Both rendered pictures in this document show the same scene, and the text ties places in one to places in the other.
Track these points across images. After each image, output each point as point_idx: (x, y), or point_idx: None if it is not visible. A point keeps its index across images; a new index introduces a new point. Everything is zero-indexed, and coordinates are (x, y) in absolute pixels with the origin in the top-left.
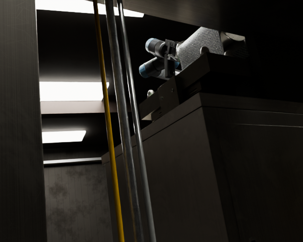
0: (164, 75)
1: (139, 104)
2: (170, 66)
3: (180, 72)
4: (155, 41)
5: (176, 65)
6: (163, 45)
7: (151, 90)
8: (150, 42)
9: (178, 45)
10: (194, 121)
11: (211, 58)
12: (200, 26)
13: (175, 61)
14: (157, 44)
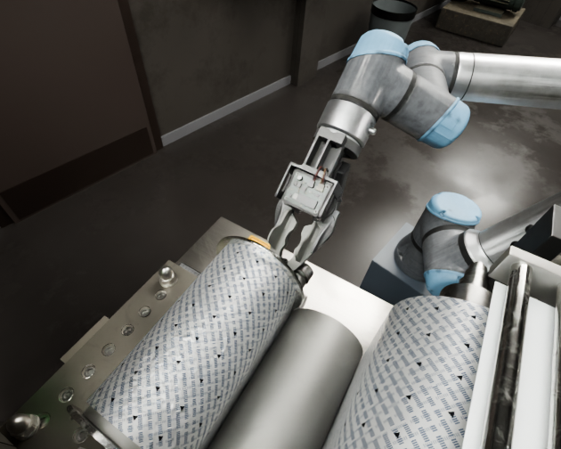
0: (467, 101)
1: (168, 260)
2: None
3: (60, 367)
4: (342, 80)
5: (431, 146)
6: (315, 136)
7: (161, 272)
8: (347, 61)
9: (222, 240)
10: None
11: None
12: None
13: (425, 140)
14: (324, 110)
